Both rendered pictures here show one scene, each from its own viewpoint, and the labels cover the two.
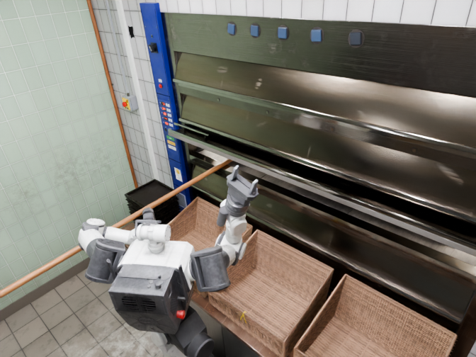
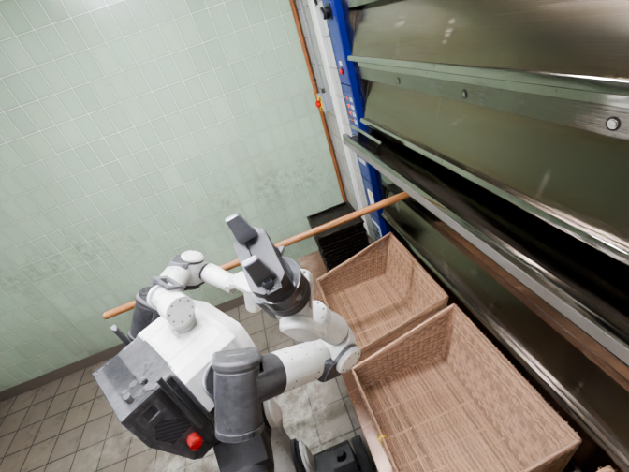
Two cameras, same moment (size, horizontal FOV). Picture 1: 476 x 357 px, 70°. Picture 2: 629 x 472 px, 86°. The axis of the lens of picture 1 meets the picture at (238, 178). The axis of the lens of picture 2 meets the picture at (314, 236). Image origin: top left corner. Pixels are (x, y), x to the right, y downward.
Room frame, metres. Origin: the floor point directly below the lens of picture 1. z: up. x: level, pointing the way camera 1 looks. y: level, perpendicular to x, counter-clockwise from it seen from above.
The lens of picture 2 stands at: (0.73, -0.37, 1.92)
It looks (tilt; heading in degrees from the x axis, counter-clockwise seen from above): 32 degrees down; 41
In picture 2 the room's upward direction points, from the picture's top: 19 degrees counter-clockwise
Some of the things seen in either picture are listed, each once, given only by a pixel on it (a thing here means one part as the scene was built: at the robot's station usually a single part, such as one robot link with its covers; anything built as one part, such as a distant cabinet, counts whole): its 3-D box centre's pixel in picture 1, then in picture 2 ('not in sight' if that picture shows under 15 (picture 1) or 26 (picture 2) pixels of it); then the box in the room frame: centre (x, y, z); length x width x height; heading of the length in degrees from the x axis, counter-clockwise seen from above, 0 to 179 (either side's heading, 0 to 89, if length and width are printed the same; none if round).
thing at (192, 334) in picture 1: (181, 328); (245, 438); (0.90, 0.28, 1.00); 0.28 x 0.13 x 0.18; 46
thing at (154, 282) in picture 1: (158, 285); (192, 376); (0.91, 0.34, 1.27); 0.34 x 0.30 x 0.36; 80
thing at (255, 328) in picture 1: (268, 286); (443, 407); (1.33, -0.14, 0.72); 0.56 x 0.49 x 0.28; 46
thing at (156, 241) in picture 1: (155, 235); (173, 306); (0.97, 0.32, 1.47); 0.10 x 0.07 x 0.09; 80
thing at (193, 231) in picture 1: (200, 241); (374, 297); (1.74, 0.28, 0.72); 0.56 x 0.49 x 0.28; 45
